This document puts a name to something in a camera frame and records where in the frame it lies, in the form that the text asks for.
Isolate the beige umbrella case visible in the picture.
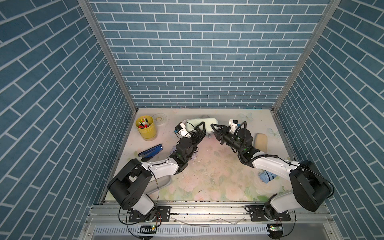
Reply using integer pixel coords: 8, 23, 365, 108
254, 133, 268, 153

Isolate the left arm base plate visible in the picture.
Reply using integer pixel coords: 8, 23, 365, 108
128, 206, 172, 224

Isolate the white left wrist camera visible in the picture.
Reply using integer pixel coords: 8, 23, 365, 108
175, 123, 191, 138

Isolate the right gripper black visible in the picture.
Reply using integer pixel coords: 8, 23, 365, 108
211, 124, 244, 155

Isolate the clear tape roll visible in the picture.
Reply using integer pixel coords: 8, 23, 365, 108
152, 113, 168, 126

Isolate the yellow cup with markers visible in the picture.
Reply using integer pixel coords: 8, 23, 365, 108
135, 116, 158, 142

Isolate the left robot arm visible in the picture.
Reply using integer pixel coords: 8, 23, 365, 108
108, 121, 207, 215

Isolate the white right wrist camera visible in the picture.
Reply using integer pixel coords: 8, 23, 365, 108
229, 119, 240, 132

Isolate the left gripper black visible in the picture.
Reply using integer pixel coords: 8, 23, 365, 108
183, 122, 205, 162

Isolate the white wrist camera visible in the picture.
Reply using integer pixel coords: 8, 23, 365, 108
229, 119, 240, 132
175, 123, 191, 138

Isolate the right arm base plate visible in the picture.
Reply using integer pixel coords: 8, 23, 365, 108
245, 205, 291, 222

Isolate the mint green umbrella case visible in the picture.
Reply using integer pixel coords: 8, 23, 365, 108
183, 118, 219, 134

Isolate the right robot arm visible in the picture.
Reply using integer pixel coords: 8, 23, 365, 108
211, 122, 335, 215

